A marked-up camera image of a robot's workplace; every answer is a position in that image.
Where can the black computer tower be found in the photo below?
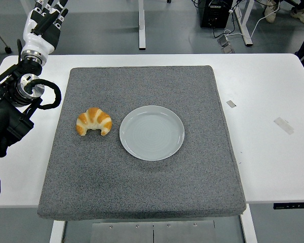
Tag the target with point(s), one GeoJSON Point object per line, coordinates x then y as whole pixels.
{"type": "Point", "coordinates": [215, 14]}

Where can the white desk leg straight foot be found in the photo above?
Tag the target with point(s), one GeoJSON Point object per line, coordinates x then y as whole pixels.
{"type": "Point", "coordinates": [141, 25]}

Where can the white desk leg slanted foot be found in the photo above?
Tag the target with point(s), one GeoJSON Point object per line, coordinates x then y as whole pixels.
{"type": "Point", "coordinates": [246, 30]}

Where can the metal stand leg with caster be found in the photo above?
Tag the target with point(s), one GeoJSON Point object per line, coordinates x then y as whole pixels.
{"type": "Point", "coordinates": [8, 49]}

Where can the small clear tape piece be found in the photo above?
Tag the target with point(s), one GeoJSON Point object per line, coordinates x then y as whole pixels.
{"type": "Point", "coordinates": [231, 104]}

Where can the person's beige shoe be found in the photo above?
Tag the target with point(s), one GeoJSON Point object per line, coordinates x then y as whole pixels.
{"type": "Point", "coordinates": [302, 15]}
{"type": "Point", "coordinates": [271, 11]}

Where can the grey felt mat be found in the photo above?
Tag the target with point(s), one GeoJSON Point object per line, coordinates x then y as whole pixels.
{"type": "Point", "coordinates": [142, 189]}

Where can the pale grey round plate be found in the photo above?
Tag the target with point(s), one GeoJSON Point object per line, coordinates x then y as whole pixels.
{"type": "Point", "coordinates": [152, 136]}

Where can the black table control panel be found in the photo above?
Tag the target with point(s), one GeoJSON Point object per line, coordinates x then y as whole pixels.
{"type": "Point", "coordinates": [294, 205]}

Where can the large clear tape piece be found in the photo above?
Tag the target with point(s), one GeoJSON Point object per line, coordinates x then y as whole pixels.
{"type": "Point", "coordinates": [283, 126]}

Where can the grey foot pedal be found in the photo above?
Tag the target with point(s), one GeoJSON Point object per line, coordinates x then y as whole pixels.
{"type": "Point", "coordinates": [228, 49]}
{"type": "Point", "coordinates": [223, 41]}

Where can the grey metal plate with screws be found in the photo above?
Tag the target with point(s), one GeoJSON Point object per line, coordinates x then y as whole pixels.
{"type": "Point", "coordinates": [152, 233]}

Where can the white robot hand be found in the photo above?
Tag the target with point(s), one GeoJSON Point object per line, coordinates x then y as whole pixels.
{"type": "Point", "coordinates": [34, 41]}

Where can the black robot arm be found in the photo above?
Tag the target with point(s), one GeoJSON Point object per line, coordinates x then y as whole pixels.
{"type": "Point", "coordinates": [5, 119]}

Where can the white table leg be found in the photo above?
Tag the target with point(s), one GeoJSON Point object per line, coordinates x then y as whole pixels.
{"type": "Point", "coordinates": [248, 230]}
{"type": "Point", "coordinates": [57, 231]}

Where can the golden croissant bread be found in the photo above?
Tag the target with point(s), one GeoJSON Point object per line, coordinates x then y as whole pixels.
{"type": "Point", "coordinates": [93, 117]}

